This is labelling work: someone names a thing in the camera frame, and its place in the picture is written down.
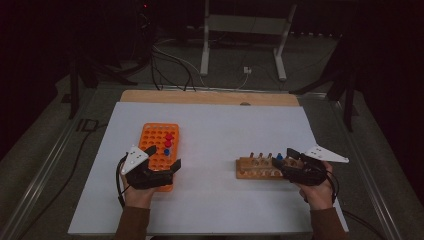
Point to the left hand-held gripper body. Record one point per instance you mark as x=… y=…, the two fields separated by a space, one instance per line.
x=146 y=178

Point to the red-capped test tube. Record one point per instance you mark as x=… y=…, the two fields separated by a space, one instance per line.
x=167 y=144
x=169 y=136

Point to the black tripod stand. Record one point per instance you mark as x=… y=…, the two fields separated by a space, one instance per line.
x=348 y=100

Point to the brown-capped test tube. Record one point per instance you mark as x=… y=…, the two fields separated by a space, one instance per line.
x=269 y=156
x=252 y=155
x=260 y=155

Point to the wooden tube rack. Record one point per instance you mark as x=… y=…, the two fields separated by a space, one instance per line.
x=253 y=170

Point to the white table mat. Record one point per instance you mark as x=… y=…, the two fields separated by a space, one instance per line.
x=213 y=133

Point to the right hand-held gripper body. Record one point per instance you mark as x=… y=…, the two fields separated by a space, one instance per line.
x=310 y=173

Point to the metal floor rail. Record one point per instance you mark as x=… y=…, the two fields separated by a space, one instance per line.
x=40 y=173
x=366 y=173

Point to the person's left hand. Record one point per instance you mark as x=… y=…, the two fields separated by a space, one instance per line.
x=140 y=198

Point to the white plug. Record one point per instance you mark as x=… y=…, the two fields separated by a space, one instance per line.
x=247 y=70

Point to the person's right hand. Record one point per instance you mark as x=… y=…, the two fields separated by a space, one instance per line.
x=316 y=196

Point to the white metal stand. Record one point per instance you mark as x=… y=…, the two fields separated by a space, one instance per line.
x=245 y=25

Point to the orange plastic tube rack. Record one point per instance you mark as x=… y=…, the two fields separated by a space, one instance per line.
x=154 y=133

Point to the blue-capped test tube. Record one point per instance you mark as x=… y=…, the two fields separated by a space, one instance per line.
x=166 y=152
x=279 y=156

